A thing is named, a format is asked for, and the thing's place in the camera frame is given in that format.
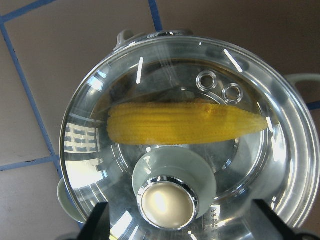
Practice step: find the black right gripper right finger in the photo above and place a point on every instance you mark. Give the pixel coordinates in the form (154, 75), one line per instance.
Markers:
(266, 225)

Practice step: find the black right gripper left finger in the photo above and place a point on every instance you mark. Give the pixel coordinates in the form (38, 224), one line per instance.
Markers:
(98, 226)

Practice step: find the yellow corn cob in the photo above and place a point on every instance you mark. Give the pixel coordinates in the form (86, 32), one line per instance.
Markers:
(180, 123)

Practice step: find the glass pot lid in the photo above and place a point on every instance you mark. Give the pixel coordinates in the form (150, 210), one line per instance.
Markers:
(175, 175)

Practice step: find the pale green electric pot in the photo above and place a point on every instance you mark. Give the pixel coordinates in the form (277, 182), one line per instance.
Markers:
(295, 105)

